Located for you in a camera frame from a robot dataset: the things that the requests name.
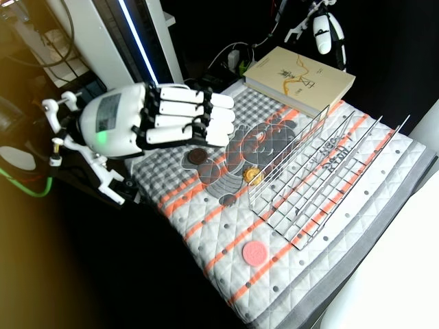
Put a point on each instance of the beige book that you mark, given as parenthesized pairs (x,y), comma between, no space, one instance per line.
(302,79)

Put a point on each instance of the white robot body column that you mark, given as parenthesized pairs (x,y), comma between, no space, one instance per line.
(103,41)

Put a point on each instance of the brown round toy cookie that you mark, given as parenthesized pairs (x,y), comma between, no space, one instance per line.
(197,156)

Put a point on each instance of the white power plug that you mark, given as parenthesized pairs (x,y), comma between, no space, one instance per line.
(234,59)

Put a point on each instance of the yellow scalloped toy cookie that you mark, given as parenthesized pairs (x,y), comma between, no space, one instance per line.
(253,175)

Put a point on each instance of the grey quilt with bear print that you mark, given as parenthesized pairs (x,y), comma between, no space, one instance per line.
(240,219)

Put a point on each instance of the pink round toy cookie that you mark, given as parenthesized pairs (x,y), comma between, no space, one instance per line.
(255,253)

